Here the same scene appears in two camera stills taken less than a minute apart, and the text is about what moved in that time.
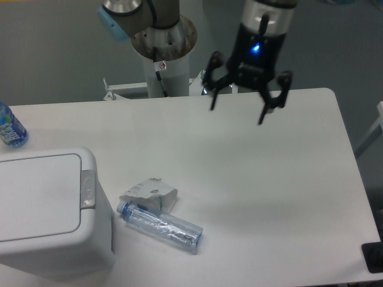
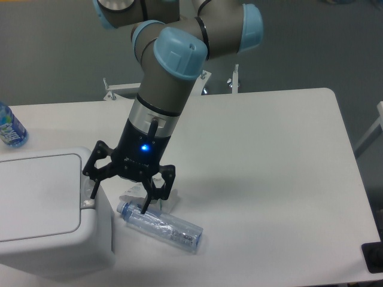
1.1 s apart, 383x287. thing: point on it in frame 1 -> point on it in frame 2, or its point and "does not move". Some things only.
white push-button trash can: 55,222 does not move
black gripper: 252,64 -> 136,156
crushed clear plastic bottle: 181,235 does not move
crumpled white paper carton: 154,194 does not move
